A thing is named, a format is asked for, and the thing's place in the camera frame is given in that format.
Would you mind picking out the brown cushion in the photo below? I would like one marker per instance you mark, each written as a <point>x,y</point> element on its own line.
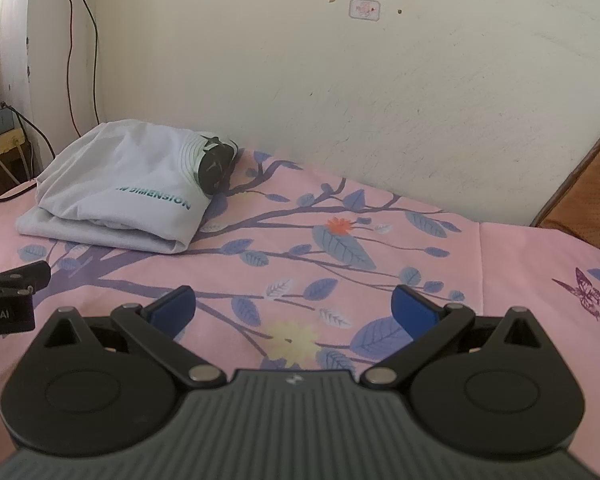
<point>585,195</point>

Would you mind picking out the wall sticker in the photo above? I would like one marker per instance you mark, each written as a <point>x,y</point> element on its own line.
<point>365,9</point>

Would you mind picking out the dark cloth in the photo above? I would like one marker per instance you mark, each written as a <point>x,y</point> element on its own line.
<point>215,162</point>

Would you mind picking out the pink floral bedsheet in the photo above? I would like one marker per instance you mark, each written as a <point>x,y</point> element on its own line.
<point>430,270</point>

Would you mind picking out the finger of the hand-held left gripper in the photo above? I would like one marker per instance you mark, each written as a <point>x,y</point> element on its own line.
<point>22,276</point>

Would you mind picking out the grey charger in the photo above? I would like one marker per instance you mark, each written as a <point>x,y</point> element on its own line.
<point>2,120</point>

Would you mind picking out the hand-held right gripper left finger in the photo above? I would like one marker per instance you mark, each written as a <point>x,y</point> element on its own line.
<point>172,307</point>

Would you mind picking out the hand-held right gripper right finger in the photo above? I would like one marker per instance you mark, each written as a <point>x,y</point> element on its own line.
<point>412,310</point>

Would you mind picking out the white printed t-shirt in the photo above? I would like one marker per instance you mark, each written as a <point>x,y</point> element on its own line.
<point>115,190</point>

